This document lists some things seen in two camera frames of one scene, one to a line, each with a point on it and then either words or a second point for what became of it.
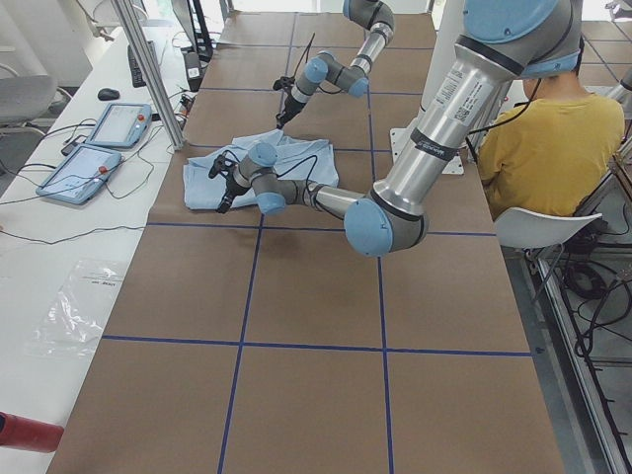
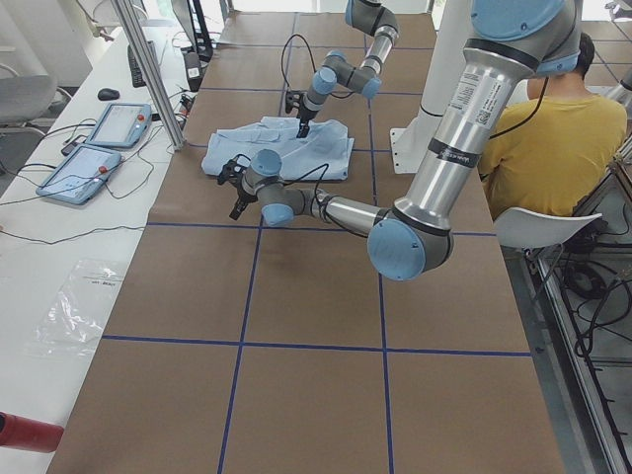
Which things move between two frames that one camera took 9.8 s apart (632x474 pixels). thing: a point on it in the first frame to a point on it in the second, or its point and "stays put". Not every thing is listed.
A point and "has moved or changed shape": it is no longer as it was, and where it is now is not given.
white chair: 523,229 stays put
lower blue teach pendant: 81,175 stays put
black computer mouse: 108,94 stays put
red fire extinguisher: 29,434 stays put
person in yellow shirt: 549,151 stays put
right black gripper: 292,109 to 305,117
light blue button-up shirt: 311,160 has moved or changed shape
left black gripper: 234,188 to 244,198
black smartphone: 68,148 stays put
